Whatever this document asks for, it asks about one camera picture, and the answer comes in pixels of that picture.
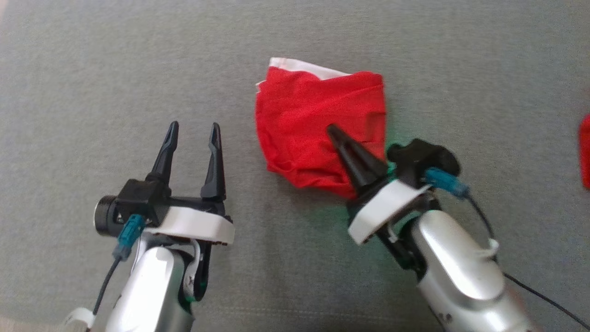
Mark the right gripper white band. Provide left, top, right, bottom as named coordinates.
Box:
left=327, top=124, right=433, bottom=281

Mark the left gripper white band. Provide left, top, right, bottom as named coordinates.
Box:
left=146, top=120, right=236, bottom=303

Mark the red and white jersey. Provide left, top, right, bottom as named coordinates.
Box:
left=254, top=57, right=387, bottom=200

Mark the large grey sofa seat cushion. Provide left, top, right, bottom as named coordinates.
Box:
left=0, top=0, right=590, bottom=332

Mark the red fabric item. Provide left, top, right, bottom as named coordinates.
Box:
left=578, top=114, right=590, bottom=190

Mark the left camera cable teal plug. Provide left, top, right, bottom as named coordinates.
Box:
left=91, top=214, right=147, bottom=317

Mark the white cable strap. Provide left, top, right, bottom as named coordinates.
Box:
left=478, top=237, right=501, bottom=259
left=62, top=307, right=96, bottom=331

